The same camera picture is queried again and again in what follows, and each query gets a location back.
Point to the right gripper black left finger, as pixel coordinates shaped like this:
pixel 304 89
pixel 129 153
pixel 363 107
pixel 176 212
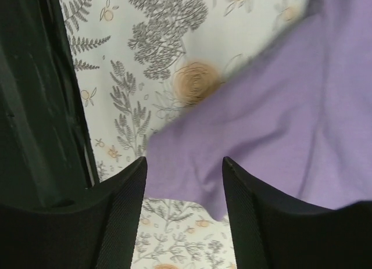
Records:
pixel 96 230

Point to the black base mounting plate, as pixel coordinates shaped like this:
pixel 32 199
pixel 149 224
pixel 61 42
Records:
pixel 46 154

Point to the purple t shirt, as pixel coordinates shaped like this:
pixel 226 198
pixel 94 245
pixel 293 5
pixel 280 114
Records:
pixel 298 118

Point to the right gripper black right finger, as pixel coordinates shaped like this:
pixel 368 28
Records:
pixel 271 229

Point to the floral patterned table cloth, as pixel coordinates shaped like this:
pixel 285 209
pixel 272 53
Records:
pixel 141 65

